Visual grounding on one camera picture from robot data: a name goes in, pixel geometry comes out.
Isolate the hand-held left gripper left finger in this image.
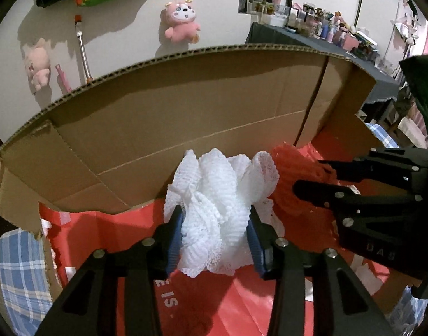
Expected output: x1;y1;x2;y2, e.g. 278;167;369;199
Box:
34;205;185;336

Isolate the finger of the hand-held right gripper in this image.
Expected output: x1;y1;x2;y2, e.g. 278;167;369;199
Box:
292;179;428;232
317;147;428;186

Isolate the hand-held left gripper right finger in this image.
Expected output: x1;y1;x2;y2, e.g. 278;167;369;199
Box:
245;206;393;336

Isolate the orange mesh bath loofah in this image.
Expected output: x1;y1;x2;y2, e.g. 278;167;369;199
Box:
268;143;341;218

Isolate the white mesh bath loofah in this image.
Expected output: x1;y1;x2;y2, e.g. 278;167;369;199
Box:
163;148;286;279

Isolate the cardboard box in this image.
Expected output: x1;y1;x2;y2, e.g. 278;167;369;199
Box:
0;44;428;336

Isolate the table with dark cloth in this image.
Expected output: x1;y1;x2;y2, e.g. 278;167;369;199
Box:
245;22;407;104

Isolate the white cabinet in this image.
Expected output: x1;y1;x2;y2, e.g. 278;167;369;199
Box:
354;0;425;81

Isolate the blue plaid blanket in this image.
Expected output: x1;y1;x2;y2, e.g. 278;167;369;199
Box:
0;122;428;336

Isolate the row of cosmetic bottles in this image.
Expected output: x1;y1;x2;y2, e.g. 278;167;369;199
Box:
251;0;381;67

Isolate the pink stick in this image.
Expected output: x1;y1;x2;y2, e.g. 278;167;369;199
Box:
55;64;73;93

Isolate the metal pole with orange tip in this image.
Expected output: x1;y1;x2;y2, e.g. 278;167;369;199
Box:
74;15;93;84

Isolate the pink plush with white face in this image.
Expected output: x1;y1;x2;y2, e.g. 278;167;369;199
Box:
161;0;201;45

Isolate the pale pink plush toy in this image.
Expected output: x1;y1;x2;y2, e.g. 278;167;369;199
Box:
22;38;52;93

